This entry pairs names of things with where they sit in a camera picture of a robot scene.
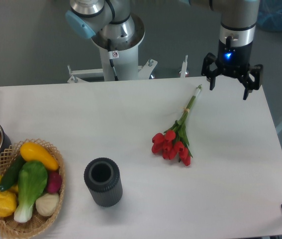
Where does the white metal base frame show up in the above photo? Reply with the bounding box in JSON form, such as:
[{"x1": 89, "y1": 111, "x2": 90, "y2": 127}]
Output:
[{"x1": 67, "y1": 55, "x2": 189, "y2": 83}]

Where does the magenta radish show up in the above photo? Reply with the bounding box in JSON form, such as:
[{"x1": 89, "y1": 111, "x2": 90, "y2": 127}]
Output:
[{"x1": 46, "y1": 172, "x2": 62, "y2": 194}]

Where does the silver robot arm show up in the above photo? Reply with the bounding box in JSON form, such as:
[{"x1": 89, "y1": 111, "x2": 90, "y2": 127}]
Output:
[{"x1": 65, "y1": 0, "x2": 263, "y2": 98}]

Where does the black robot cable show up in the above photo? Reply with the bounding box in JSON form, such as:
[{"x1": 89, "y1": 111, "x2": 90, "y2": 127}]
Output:
[{"x1": 106, "y1": 39, "x2": 119, "y2": 82}]

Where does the woven wicker basket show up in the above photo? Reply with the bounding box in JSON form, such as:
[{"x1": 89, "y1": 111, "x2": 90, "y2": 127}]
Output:
[{"x1": 0, "y1": 139, "x2": 66, "y2": 239}]

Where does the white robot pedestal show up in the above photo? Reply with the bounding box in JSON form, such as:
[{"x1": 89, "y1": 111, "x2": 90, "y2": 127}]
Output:
[{"x1": 92, "y1": 13, "x2": 145, "y2": 81}]

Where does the red tulip bouquet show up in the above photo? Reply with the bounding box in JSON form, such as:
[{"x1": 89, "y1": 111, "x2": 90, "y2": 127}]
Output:
[{"x1": 151, "y1": 85, "x2": 202, "y2": 166}]

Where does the yellow bell pepper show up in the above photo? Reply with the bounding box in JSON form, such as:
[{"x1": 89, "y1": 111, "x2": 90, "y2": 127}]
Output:
[{"x1": 0, "y1": 191, "x2": 17, "y2": 217}]

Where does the dark green cucumber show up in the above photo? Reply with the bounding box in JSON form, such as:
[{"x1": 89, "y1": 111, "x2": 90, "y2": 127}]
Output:
[{"x1": 0, "y1": 155, "x2": 26, "y2": 192}]

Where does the yellow squash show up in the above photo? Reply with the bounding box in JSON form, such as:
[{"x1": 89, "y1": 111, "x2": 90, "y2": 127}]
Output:
[{"x1": 20, "y1": 142, "x2": 59, "y2": 171}]

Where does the dark grey ribbed vase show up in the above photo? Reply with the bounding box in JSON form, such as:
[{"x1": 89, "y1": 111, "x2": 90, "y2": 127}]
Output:
[{"x1": 84, "y1": 157, "x2": 123, "y2": 207}]

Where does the white garlic bulb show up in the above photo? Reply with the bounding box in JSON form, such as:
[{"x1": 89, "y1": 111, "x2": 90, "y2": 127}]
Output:
[{"x1": 35, "y1": 193, "x2": 59, "y2": 217}]

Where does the blue plastic bag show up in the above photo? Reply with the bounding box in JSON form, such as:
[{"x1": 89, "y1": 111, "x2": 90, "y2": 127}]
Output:
[{"x1": 257, "y1": 0, "x2": 282, "y2": 32}]

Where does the green bok choy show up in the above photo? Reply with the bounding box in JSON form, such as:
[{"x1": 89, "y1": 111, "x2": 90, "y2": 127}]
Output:
[{"x1": 14, "y1": 160, "x2": 48, "y2": 223}]

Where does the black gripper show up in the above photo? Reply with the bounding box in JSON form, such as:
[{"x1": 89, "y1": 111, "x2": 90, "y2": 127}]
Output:
[{"x1": 201, "y1": 41, "x2": 264, "y2": 100}]

